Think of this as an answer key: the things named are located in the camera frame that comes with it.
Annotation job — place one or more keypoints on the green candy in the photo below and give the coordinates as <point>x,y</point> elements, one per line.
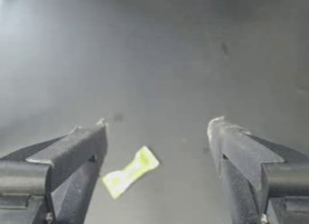
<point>128,173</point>

